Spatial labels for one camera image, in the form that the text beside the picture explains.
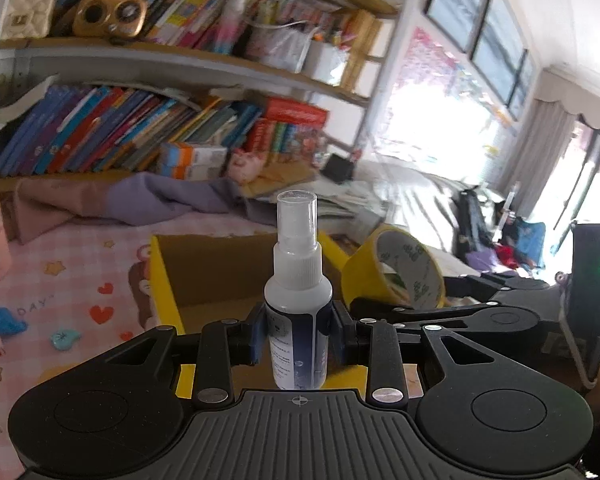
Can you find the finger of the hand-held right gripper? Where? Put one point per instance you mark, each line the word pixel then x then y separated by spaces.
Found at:
pixel 410 316
pixel 495 287

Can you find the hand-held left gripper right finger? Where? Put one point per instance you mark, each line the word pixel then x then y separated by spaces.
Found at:
pixel 339 340

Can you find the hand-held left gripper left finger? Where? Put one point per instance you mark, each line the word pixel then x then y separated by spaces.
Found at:
pixel 258 340

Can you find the yellow tape roll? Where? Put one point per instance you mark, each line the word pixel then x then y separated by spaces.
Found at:
pixel 360 270

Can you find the white spray bottle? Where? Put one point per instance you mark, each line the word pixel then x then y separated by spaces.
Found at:
pixel 295 280

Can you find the yellow cardboard box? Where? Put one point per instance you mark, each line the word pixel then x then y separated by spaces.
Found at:
pixel 205 270

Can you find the blue plastic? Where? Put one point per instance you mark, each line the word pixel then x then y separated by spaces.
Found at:
pixel 5 321

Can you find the lilac clothes pile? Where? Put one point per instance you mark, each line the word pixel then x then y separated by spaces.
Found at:
pixel 482 261

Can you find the red garment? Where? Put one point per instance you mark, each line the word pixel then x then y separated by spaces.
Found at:
pixel 505 254

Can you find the blue garment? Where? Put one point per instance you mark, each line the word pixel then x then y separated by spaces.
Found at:
pixel 530 245

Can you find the black backpack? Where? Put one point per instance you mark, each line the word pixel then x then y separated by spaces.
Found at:
pixel 472 220

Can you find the grey sofa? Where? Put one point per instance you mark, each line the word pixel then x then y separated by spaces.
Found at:
pixel 420 200

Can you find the sliding glass door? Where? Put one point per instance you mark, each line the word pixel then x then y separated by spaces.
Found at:
pixel 595 175

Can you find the pile of papers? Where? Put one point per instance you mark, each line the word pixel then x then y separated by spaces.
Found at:
pixel 330 205

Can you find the grey curtain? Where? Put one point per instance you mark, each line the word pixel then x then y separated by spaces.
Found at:
pixel 545 145

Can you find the small black device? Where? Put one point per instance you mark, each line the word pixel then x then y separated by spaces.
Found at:
pixel 339 169

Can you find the brown paper envelope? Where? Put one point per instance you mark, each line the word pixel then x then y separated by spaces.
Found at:
pixel 280 177

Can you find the purple cloth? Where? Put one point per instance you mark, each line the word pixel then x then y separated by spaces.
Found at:
pixel 170 195

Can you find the pink pig plush toy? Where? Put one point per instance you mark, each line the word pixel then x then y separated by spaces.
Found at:
pixel 245 165

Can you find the orange white carton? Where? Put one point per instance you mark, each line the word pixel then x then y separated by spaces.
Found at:
pixel 190 172
pixel 195 154

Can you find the pink printed tablecloth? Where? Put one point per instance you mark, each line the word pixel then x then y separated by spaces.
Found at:
pixel 80 270

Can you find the teal heart-shaped object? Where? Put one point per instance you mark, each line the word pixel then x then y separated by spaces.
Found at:
pixel 65 339

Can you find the colourful boxed book set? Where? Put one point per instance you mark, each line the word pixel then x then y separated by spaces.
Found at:
pixel 285 142

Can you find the white scalloped valance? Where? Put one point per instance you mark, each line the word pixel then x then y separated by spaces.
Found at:
pixel 575 95

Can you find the red thick book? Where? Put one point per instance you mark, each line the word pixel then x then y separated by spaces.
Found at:
pixel 295 112

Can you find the dusty pink cloth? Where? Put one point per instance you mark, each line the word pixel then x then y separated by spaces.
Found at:
pixel 55 205

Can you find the row of blue orange books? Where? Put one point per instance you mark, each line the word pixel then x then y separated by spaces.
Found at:
pixel 105 130

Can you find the white storage box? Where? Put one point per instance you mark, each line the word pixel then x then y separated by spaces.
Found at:
pixel 325 62

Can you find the patterned pen holder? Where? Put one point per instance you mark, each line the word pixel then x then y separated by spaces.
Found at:
pixel 277 47

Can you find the wooden bookshelf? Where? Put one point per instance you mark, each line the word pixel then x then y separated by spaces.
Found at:
pixel 130 57

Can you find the tall white pink bottle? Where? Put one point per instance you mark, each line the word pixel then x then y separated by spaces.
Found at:
pixel 235 25

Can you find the row of pink yellow books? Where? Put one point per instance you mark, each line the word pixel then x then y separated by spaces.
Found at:
pixel 180 0

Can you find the gold retro radio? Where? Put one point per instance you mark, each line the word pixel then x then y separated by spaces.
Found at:
pixel 110 17

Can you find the cream quilted handbag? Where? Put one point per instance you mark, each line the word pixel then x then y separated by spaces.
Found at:
pixel 27 15

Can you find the colourful wall chart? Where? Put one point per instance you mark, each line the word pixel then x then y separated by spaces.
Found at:
pixel 485 105

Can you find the small black picture frame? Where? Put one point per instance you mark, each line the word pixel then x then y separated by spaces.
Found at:
pixel 522 85

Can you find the pink alphabet wall poster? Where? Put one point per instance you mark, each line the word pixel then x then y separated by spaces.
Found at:
pixel 425 60

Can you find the medium black picture frame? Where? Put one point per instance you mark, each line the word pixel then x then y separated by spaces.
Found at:
pixel 500 35

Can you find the large black picture frame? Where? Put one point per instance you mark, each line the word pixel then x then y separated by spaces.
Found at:
pixel 457 0

